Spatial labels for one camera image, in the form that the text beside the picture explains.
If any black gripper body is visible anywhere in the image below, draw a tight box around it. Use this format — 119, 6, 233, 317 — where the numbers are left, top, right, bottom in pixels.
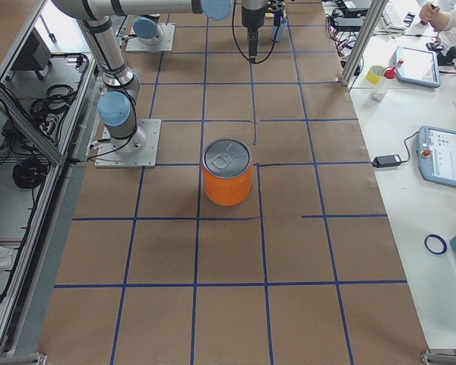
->
268, 0, 285, 12

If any light blue plastic cup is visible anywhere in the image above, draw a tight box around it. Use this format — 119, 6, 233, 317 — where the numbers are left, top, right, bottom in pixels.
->
273, 17, 288, 43

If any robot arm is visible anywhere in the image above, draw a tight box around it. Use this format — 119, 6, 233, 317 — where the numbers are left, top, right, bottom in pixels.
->
53, 1, 233, 154
241, 0, 287, 64

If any person hand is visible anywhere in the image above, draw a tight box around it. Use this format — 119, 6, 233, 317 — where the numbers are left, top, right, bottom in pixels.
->
419, 2, 440, 25

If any yellow tape roll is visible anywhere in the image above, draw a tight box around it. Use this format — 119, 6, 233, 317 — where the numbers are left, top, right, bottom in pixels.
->
366, 65, 385, 85

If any blue teach pendant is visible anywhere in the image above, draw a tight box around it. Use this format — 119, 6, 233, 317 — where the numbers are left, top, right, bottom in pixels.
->
394, 46, 441, 88
416, 126, 456, 187

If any orange can with silver lid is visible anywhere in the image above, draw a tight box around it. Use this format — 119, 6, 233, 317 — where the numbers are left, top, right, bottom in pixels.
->
202, 138, 253, 206

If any black power adapter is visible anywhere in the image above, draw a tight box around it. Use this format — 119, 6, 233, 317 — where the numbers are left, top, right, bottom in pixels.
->
372, 154, 403, 168

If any aluminium frame post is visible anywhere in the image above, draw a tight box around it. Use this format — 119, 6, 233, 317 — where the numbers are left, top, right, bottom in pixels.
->
340, 0, 388, 87

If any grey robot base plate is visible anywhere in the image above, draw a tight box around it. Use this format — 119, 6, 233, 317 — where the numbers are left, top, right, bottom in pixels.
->
94, 119, 162, 168

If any blue tape ring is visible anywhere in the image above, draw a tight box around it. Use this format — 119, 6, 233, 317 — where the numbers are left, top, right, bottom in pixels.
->
424, 234, 448, 256

